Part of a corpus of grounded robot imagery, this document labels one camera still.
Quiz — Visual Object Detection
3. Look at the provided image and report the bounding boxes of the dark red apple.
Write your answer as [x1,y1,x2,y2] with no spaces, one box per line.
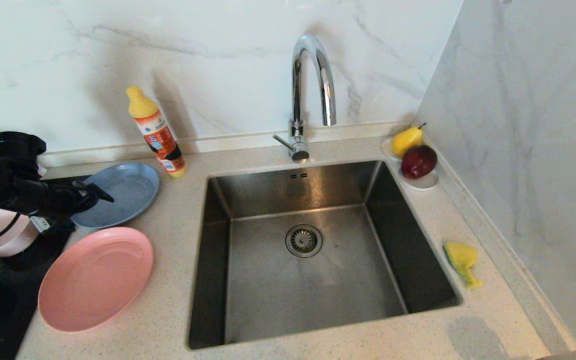
[401,145,439,180]

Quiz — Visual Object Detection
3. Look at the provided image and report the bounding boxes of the round metal sink strainer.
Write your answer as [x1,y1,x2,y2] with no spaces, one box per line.
[285,223,324,259]

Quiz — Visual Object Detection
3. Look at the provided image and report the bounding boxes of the pink plate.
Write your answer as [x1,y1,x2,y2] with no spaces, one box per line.
[37,226,155,333]

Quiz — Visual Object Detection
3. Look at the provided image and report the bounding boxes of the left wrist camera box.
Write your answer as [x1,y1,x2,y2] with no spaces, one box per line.
[29,214,53,235]

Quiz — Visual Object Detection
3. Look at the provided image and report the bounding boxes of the blue grey plate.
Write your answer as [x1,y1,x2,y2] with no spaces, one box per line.
[70,161,160,229]

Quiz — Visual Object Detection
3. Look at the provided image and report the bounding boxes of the black induction cooktop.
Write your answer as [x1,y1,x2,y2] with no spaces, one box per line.
[0,175,94,360]

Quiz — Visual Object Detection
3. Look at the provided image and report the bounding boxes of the stainless steel sink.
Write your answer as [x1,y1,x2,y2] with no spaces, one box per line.
[187,159,464,350]

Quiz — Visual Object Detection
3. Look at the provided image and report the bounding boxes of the yellow pear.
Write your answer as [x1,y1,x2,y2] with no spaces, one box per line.
[392,123,427,158]

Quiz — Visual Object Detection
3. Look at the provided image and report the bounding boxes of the small white fruit dish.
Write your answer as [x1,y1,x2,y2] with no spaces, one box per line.
[381,137,440,191]

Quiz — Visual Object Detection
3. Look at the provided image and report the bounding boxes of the yellow orange dish soap bottle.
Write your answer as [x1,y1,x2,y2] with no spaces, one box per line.
[126,85,188,179]

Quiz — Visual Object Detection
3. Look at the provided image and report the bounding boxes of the yellow green sponge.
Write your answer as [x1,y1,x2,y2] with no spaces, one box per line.
[443,241,484,290]

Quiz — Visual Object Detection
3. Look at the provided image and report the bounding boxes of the chrome gooseneck faucet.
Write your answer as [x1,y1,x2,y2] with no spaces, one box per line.
[273,34,338,164]

